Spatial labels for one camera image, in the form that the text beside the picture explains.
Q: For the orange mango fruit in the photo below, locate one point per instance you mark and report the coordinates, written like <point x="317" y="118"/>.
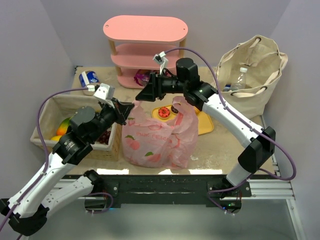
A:
<point x="63" y="127"/>

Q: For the wicker basket with liner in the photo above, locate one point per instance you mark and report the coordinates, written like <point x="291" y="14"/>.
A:
<point x="63" y="106"/>

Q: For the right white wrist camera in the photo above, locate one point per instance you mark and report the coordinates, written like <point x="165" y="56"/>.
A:
<point x="161" y="60"/>

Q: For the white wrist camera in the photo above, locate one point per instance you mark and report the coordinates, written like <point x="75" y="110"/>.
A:
<point x="104" y="93"/>
<point x="161" y="60"/>

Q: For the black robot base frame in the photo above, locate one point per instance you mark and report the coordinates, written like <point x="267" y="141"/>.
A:
<point x="208" y="190"/>

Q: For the pink sprinkled donut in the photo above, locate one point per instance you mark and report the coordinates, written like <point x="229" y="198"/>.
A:
<point x="164" y="112"/>

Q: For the yellow plastic tray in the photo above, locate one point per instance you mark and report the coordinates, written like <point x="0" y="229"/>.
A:
<point x="205" y="123"/>

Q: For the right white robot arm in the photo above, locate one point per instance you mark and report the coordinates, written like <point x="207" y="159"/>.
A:
<point x="258" y="142"/>

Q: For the pink plastic bag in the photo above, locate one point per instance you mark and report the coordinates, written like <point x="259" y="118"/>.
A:
<point x="152" y="143"/>

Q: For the pink three-tier shelf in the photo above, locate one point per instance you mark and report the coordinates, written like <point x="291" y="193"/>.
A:
<point x="135" y="39"/>

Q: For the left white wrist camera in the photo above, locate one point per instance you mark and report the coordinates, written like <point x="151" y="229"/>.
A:
<point x="104" y="93"/>

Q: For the blue white tin can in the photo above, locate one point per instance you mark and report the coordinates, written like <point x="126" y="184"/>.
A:
<point x="88" y="79"/>

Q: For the chocolate donut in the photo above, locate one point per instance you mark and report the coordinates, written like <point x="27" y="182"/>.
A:
<point x="174" y="110"/>

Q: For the cream canvas tote bag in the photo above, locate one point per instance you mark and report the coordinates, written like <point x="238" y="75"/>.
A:
<point x="264" y="62"/>

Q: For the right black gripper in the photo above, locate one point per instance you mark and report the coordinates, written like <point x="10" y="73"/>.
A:
<point x="155" y="86"/>

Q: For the purple snack packet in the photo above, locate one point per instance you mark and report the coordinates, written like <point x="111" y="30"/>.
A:
<point x="142" y="77"/>

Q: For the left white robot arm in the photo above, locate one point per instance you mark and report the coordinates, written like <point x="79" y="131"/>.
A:
<point x="29" y="209"/>

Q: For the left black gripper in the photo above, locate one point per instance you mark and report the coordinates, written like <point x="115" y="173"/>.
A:
<point x="117" y="110"/>

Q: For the clear water bottle green label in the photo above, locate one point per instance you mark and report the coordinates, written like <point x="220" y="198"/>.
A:
<point x="240" y="82"/>

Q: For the dark red grapes bunch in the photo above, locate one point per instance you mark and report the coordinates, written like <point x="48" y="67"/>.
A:
<point x="104" y="138"/>

